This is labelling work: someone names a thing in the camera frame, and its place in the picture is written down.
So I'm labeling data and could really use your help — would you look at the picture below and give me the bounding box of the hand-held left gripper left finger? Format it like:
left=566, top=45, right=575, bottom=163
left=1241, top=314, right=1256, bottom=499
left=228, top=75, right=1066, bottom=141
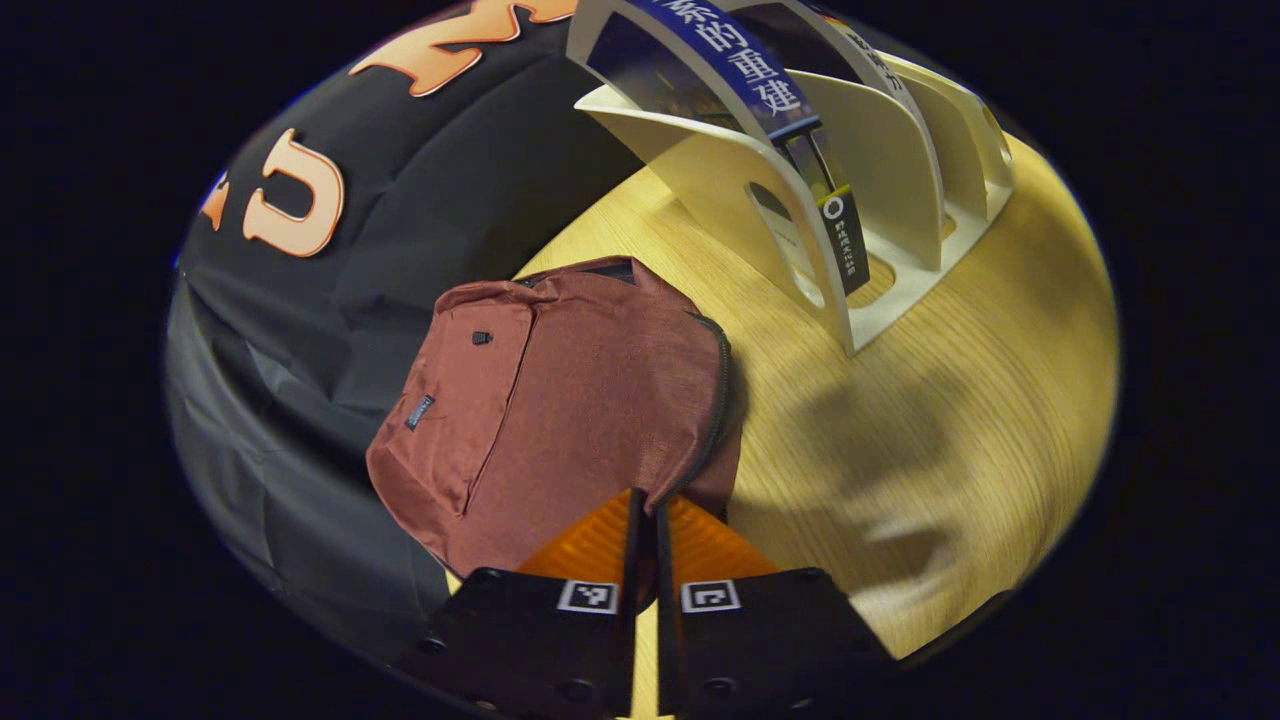
left=395, top=487, right=646, bottom=720

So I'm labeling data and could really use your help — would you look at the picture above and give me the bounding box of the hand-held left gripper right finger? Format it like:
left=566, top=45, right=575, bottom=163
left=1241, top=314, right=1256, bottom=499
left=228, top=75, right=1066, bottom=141
left=655, top=495, right=898, bottom=720

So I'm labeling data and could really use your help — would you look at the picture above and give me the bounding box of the maroon schoolbag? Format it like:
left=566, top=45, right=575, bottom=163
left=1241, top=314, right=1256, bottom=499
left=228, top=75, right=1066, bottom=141
left=364, top=257, right=747, bottom=583

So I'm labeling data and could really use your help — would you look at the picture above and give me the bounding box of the white bookshelf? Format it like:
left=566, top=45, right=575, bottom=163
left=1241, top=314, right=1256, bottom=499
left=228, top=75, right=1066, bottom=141
left=565, top=0, right=1018, bottom=357

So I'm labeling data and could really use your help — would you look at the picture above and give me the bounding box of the blue cover book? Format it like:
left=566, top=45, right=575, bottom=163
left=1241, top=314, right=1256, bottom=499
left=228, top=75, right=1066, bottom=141
left=585, top=0, right=873, bottom=298

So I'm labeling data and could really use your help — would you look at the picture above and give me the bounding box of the white spine book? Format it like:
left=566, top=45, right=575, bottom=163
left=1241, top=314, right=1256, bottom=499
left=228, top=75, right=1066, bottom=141
left=805, top=0, right=909, bottom=99

